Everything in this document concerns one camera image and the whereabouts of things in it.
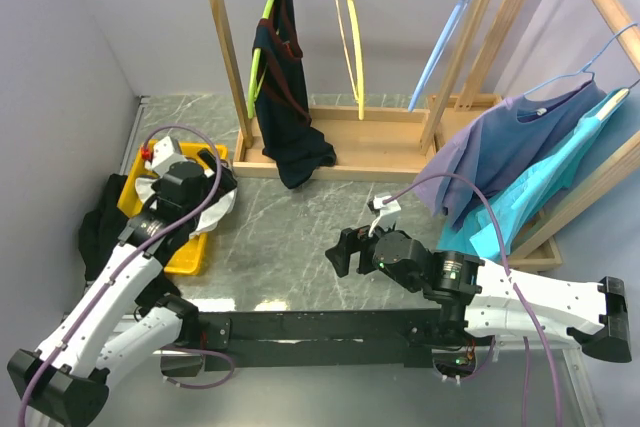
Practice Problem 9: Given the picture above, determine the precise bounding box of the green clothes hanger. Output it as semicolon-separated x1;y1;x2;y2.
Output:
247;0;300;121

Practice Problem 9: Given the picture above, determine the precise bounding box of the wooden clothes rack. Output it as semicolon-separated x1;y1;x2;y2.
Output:
427;0;640;272
209;0;490;182

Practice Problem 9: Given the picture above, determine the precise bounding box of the purple t-shirt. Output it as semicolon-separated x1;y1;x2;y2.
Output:
413;80;607;231

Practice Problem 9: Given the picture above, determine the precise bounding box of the black base beam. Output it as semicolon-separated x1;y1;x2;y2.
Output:
177;309;490;368

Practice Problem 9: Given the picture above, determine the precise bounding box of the black tank top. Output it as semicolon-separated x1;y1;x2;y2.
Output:
78;174;128;282

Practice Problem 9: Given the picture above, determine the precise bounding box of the wooden clothes rack right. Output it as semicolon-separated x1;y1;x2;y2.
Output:
427;0;640;272

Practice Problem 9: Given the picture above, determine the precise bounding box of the wooden clothes rack centre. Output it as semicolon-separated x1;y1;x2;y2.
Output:
209;0;490;182

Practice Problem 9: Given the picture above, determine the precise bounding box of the navy maroon tank top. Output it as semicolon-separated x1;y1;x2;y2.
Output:
253;0;337;189

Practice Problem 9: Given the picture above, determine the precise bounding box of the blue wire hanger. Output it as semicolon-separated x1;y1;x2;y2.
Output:
523;22;639;97

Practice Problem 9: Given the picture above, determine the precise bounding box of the yellow plastic tray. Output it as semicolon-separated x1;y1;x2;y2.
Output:
117;142;212;276

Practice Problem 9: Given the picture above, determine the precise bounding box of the yellow clothes hanger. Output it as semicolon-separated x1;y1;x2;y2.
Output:
328;0;366;121

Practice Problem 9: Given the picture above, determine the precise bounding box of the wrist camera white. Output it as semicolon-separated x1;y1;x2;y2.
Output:
368;194;401;237
144;136;186;176

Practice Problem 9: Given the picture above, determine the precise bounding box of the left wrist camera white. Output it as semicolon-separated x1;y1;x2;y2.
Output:
144;136;186;176

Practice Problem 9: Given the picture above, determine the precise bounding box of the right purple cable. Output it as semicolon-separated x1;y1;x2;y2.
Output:
382;172;566;427

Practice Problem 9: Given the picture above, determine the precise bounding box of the white garment in tray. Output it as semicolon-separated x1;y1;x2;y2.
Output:
134;162;238;239

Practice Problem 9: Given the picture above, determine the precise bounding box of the light blue plastic hanger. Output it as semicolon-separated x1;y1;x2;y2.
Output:
408;0;471;112

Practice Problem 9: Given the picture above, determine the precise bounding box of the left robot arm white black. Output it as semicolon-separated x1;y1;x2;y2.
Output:
7;144;236;426

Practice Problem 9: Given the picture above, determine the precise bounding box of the turquoise t-shirt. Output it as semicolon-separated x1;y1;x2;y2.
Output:
437;88;621;261

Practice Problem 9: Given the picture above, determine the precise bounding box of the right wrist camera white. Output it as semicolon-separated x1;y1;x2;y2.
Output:
368;194;401;237

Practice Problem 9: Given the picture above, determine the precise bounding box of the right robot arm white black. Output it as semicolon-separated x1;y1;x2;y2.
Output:
325;226;632;363

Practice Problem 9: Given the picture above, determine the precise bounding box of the cream wooden hanger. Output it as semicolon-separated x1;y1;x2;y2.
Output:
596;79;640;122

